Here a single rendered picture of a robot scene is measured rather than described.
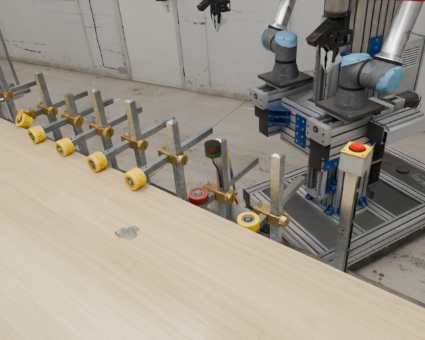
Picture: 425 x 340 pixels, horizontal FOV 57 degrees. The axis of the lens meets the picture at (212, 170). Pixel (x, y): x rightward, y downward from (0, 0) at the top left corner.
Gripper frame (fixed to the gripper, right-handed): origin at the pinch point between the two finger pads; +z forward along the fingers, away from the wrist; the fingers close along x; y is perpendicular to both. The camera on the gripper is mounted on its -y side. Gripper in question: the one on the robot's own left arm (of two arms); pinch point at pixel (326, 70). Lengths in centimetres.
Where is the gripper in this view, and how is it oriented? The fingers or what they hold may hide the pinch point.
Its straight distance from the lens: 152.6
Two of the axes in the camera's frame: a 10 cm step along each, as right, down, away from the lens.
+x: -4.7, -4.5, 7.6
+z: 0.7, 8.4, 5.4
